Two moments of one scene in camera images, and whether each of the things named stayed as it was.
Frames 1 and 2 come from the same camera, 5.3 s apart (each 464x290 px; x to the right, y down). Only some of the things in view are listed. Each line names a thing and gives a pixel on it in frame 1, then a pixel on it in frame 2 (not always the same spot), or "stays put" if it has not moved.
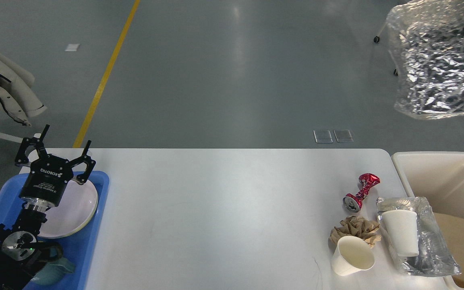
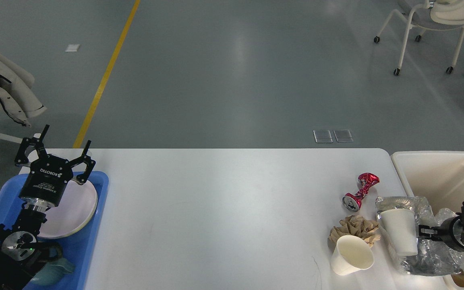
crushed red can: [353, 202] stays put
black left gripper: [50, 174] stays put
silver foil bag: [441, 50] to [448, 260]
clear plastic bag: [435, 258] stays put
